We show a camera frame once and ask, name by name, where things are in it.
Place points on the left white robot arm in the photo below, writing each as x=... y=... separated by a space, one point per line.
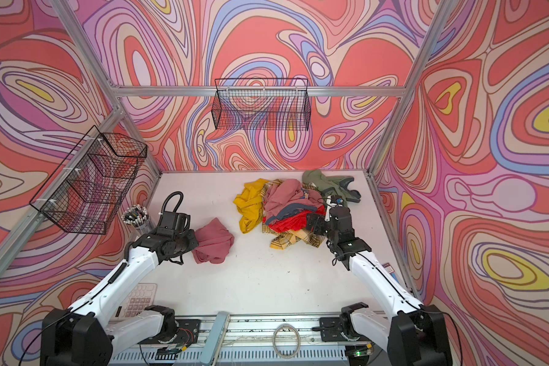
x=83 y=335

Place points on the striped pen holder cup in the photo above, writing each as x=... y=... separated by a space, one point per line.
x=138 y=218

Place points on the pink calculator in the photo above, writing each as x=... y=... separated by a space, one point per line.
x=141 y=297

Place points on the aluminium frame corner post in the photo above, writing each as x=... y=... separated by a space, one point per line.
x=75 y=30

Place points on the pink ribbed cloth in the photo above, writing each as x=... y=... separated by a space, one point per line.
x=214 y=243

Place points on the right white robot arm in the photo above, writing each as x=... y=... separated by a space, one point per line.
x=410 y=332

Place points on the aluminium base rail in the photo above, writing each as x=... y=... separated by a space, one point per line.
x=262 y=339

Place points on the red cloth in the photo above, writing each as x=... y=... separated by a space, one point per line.
x=296 y=222

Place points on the green shirt with grey trim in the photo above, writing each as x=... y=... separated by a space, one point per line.
x=332 y=185

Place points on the pink shirt with grey trim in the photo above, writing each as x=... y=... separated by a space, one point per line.
x=288 y=199

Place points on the black wire basket on back wall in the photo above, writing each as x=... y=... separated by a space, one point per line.
x=261 y=104

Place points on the yellow plaid cloth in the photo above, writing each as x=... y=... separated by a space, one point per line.
x=282 y=241

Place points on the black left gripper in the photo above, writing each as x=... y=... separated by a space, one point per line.
x=190 y=233

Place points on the black wire basket on wall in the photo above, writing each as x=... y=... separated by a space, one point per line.
x=261 y=104
x=84 y=195

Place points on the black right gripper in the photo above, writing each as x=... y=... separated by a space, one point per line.
x=320 y=220

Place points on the black wire basket on left wall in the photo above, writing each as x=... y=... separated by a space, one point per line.
x=84 y=195

